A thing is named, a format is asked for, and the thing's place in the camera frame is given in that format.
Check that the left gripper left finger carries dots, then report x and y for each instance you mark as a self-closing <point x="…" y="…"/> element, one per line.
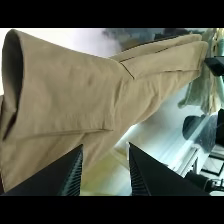
<point x="56" y="176"/>

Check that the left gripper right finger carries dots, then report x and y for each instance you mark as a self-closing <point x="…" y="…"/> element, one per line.
<point x="153" y="178"/>

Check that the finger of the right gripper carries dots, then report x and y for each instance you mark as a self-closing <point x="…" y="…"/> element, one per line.
<point x="216" y="65"/>

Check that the brown shirt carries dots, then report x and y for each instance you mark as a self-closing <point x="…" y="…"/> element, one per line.
<point x="66" y="96"/>

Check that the silver frame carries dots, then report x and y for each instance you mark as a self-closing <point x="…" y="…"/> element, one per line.
<point x="200" y="160"/>

